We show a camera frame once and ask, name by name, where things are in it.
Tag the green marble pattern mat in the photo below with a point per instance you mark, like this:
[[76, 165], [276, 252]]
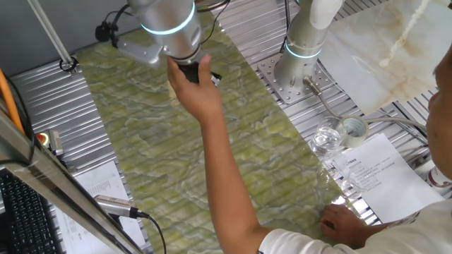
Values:
[[148, 141]]

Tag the person's right hand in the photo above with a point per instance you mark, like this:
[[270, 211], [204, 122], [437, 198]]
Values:
[[344, 225]]

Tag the printed table paper sheet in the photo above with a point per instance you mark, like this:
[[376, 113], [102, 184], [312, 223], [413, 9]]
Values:
[[102, 183]]

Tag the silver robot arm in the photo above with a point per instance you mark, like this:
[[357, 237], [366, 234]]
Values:
[[169, 21]]

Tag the silver camera bracket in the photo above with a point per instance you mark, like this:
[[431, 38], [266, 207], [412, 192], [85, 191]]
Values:
[[141, 53]]

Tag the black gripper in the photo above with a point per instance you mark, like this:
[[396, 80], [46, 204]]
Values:
[[190, 72]]

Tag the shiny metal frame beam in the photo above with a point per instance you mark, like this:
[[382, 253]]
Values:
[[53, 176]]

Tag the black computer keyboard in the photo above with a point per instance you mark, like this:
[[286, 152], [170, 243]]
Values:
[[24, 218]]

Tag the clear packing tape roll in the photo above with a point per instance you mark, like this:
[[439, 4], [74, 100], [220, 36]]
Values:
[[340, 132]]

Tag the empty clear glass cup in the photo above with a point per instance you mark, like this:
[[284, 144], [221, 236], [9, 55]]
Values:
[[356, 187]]

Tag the large clear glass beaker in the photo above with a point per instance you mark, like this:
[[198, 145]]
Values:
[[326, 139]]

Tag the silver ridged device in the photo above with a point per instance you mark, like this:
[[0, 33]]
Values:
[[113, 204]]

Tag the white red label bottle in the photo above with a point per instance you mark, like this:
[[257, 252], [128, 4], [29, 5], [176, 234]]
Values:
[[439, 178]]

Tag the pale marble pattern sheet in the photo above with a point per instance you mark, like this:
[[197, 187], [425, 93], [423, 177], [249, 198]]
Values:
[[370, 53]]

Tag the silver aluminium post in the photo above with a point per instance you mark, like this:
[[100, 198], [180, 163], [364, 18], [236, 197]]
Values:
[[51, 31]]

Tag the person's left hand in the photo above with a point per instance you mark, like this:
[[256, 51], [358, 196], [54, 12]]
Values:
[[197, 98]]

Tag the person's left forearm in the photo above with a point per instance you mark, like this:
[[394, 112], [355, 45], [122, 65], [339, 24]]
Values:
[[226, 183]]

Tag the white text paper sheet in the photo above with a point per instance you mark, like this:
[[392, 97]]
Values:
[[399, 183]]

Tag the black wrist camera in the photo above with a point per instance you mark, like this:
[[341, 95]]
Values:
[[103, 33]]

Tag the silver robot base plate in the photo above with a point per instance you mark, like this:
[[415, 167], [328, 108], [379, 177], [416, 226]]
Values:
[[282, 97]]

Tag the person's head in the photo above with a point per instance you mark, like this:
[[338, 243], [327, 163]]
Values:
[[441, 123]]

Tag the grey emergency stop box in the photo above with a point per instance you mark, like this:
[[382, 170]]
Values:
[[53, 141]]

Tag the person's head and torso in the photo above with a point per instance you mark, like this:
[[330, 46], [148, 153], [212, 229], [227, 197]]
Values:
[[388, 240]]

